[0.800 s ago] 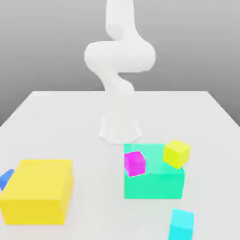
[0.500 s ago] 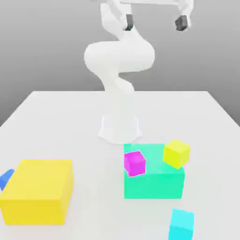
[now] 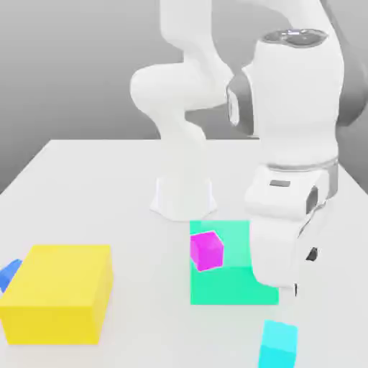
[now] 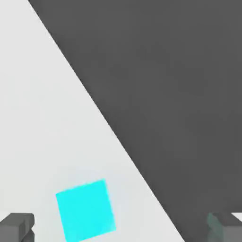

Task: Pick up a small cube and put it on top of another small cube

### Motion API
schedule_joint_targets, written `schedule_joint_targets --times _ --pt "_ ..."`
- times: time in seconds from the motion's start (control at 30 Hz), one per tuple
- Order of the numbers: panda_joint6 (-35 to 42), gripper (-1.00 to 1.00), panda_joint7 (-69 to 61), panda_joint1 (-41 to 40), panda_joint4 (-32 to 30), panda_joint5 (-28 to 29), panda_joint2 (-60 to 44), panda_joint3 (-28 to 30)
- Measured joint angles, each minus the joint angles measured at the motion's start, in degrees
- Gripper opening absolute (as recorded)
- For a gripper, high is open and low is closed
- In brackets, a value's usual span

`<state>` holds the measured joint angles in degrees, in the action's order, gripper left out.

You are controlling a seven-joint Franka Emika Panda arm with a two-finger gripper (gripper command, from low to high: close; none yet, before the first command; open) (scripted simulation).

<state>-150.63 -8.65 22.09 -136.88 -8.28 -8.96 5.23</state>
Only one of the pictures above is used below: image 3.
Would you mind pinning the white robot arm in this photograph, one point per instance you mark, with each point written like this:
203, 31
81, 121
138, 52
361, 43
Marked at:
296, 100

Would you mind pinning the large yellow box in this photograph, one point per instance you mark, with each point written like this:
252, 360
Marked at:
54, 290

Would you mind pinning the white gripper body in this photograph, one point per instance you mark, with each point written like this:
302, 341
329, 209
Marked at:
273, 253

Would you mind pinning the small cyan cube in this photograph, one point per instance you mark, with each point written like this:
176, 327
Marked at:
278, 345

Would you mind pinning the small magenta cube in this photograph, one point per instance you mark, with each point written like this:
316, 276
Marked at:
207, 251

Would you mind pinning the small blue cube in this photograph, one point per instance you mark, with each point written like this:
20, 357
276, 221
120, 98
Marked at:
10, 273

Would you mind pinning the large green box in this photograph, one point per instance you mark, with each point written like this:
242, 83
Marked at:
233, 287

